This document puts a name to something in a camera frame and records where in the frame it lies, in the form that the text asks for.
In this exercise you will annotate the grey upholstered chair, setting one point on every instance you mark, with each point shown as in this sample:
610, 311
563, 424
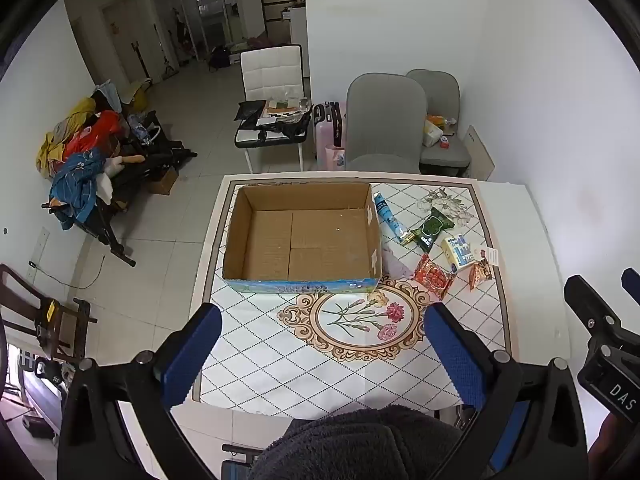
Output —
385, 120
442, 90

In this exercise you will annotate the red plastic bag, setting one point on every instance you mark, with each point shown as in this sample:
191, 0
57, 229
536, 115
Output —
95, 132

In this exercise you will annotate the beige leaning board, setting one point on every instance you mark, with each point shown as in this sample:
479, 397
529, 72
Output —
479, 152

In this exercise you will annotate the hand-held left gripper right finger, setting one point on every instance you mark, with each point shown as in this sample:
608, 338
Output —
455, 355

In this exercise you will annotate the person's dark fleece clothing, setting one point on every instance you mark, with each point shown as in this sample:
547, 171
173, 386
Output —
350, 445

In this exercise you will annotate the black exercise rack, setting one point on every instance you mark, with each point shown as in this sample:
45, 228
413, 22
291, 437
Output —
150, 160

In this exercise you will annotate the pink gift bag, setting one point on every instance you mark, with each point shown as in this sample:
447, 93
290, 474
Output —
335, 157

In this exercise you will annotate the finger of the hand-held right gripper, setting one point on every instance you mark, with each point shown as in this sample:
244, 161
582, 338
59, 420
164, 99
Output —
587, 300
631, 285

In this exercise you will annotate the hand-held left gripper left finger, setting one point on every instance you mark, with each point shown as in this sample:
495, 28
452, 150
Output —
195, 355

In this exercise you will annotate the cardboard box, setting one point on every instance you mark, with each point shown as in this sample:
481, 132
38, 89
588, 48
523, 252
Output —
300, 240

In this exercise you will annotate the stack of papers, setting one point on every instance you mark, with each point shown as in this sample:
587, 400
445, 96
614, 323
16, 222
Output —
287, 107

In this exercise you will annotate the small orange snack packet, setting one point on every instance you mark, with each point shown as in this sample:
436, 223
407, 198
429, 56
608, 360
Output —
479, 272

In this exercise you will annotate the white cloth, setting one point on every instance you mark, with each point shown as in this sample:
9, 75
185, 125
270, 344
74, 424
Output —
106, 185

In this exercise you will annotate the purple cloth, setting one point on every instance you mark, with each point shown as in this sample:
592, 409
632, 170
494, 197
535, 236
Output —
397, 265

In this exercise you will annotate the green snack packet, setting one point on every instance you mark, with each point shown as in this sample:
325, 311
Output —
431, 227

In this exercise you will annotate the yellow cloth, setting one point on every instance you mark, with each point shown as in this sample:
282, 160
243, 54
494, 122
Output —
52, 150

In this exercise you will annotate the dark wooden chair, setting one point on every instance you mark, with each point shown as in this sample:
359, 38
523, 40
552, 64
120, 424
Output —
20, 295

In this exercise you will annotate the red snack packet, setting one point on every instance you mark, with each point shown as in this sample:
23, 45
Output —
432, 276

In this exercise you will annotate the blue striped cloth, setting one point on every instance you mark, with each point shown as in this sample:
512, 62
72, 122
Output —
77, 185

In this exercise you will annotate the floral diamond-pattern tablecloth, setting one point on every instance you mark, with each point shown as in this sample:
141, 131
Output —
260, 350

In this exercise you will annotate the small brown floor box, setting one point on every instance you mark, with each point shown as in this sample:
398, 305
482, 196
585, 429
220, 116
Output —
162, 182

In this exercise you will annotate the white padded chair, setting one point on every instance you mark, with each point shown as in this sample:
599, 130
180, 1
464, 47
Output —
272, 70

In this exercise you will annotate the blue tube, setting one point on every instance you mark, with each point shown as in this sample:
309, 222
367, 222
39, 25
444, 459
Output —
387, 215

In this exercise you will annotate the pink suitcase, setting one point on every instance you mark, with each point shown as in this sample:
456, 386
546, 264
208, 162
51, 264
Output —
327, 130

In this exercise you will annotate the white blue tissue packet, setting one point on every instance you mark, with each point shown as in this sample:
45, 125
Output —
457, 251

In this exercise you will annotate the black backpack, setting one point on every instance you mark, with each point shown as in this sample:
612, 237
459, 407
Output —
219, 59

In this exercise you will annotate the white carton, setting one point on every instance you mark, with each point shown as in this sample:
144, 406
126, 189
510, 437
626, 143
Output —
490, 256

